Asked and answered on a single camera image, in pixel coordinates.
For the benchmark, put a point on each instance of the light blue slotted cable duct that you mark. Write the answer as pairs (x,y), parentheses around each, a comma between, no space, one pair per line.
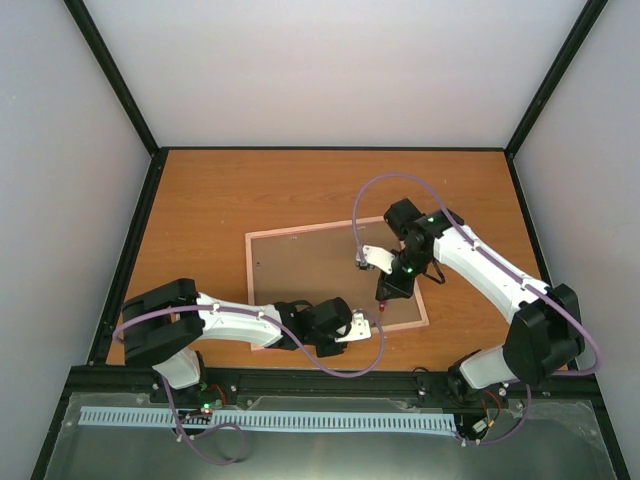
(274,421)

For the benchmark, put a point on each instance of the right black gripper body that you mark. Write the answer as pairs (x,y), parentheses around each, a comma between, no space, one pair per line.
(418,262)

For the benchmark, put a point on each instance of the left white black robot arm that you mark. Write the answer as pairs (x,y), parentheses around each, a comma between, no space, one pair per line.
(159,326)

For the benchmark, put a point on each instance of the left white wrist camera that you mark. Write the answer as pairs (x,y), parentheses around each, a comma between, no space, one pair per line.
(358,329)

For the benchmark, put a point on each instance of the black mounting rail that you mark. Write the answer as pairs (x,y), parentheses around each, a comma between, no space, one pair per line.
(239,387)

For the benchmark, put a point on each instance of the pink wooden picture frame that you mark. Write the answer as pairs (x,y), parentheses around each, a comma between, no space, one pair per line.
(320,227)

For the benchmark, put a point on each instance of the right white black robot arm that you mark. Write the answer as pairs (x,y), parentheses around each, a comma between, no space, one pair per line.
(542,337)

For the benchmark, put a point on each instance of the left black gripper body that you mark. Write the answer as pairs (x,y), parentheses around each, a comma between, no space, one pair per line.
(317,337)

